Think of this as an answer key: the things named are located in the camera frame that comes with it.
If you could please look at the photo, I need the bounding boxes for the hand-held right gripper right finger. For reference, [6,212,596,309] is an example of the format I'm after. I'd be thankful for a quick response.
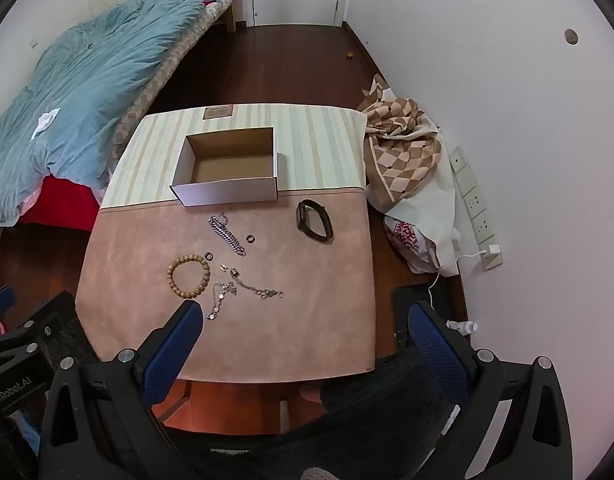
[408,302,574,480]

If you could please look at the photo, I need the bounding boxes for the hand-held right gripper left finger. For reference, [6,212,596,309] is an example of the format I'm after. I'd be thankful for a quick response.
[39,300,204,480]

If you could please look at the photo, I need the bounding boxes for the silver charm chain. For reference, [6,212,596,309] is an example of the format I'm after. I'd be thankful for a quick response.
[206,282,238,322]

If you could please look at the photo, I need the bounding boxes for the wooden bead bracelet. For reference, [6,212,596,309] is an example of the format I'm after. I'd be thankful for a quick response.
[167,255,211,300]

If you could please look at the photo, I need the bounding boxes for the thin silver necklace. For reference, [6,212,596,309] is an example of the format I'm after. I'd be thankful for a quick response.
[229,268,284,301]

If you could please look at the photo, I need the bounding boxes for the cardboard box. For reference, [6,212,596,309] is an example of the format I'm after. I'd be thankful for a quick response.
[171,126,280,207]

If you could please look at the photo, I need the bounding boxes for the black fitness band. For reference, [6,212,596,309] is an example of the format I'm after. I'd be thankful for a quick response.
[296,199,334,243]

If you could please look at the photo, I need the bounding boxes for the red bed sheet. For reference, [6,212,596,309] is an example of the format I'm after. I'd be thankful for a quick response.
[17,175,100,233]

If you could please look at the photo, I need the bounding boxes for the white bag with red print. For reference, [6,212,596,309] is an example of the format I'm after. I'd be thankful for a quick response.
[384,215,440,275]

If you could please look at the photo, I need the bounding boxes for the white crumpled paper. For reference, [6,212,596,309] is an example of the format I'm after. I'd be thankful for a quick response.
[31,107,62,141]

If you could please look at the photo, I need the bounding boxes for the brown diamond pattern cloth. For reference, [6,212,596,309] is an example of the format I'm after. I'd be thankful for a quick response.
[357,74,464,277]

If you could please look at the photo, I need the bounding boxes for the light blue blanket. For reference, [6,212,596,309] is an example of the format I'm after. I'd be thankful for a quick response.
[0,0,208,226]

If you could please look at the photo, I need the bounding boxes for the white charger cable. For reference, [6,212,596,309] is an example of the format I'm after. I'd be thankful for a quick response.
[427,251,489,307]

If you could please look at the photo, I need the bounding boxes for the thick silver chain bracelet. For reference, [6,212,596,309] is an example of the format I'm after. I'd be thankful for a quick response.
[208,214,248,257]

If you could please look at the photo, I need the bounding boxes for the white wall socket strip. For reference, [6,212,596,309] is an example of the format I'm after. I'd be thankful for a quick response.
[449,146,504,271]

